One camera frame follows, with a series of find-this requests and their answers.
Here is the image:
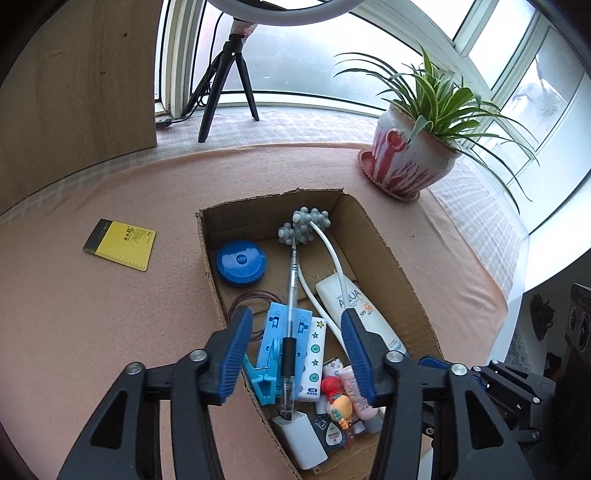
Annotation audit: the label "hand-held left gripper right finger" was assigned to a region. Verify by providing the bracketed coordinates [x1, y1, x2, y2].
[341, 308, 536, 480]

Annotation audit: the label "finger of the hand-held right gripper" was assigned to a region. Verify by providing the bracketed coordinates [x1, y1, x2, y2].
[418, 354, 559, 445]

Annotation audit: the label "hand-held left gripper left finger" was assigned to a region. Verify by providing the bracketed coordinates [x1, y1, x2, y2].
[55, 305, 254, 480]

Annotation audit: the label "pink bottle grey cap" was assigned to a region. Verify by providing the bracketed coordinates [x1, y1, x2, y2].
[341, 364, 379, 421]

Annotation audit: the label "blue phone stand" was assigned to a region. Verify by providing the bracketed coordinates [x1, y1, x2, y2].
[256, 302, 315, 398]

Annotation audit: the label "blue clip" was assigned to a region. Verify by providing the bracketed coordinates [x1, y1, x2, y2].
[242, 353, 283, 407]

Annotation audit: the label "patterned tissue pack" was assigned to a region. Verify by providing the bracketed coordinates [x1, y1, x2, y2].
[295, 316, 329, 401]

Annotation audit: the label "cartoon doll keychain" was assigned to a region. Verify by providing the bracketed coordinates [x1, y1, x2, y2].
[321, 376, 354, 428]

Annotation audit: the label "clear gel pen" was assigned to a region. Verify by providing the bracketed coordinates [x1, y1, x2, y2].
[278, 249, 301, 421]

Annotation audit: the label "dark red hair ties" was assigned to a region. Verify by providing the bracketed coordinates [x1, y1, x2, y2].
[229, 290, 278, 324]

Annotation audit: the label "white sunscreen tube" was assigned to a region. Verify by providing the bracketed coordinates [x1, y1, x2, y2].
[315, 272, 407, 356]

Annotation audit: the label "small blue bottle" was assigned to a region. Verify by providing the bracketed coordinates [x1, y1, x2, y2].
[314, 413, 347, 450]

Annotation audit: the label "blue round case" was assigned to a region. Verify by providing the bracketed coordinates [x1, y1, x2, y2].
[215, 240, 267, 288]

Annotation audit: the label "cardboard box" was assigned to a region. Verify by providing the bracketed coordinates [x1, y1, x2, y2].
[198, 187, 444, 480]

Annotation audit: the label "white wall charger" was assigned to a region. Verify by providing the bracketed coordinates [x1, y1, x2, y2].
[271, 412, 329, 472]

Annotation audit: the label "white massager grey balls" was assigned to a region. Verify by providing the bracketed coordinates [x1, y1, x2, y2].
[277, 208, 356, 333]

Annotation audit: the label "pink tablecloth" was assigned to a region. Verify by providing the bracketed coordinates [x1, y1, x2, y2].
[0, 141, 525, 480]

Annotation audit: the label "yellow notepad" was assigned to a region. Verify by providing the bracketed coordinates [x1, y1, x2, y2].
[83, 218, 156, 272]

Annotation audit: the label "pink pot saucer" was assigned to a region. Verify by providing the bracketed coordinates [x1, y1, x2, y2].
[357, 148, 422, 204]

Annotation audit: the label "potted spider plant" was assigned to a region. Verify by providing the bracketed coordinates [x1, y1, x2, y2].
[333, 44, 541, 204]

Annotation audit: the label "white waffle cloth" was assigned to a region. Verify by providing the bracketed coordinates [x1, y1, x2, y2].
[154, 105, 529, 259]

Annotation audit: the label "black tripod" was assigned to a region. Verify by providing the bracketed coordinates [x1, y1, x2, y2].
[198, 18, 260, 144]

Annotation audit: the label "light wooden board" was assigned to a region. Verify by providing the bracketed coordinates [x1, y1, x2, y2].
[0, 0, 164, 215]

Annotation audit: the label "black ring light cable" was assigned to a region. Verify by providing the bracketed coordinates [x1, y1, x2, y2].
[156, 11, 227, 129]

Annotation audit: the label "white ring light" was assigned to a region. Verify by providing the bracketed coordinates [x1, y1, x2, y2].
[205, 0, 365, 18]

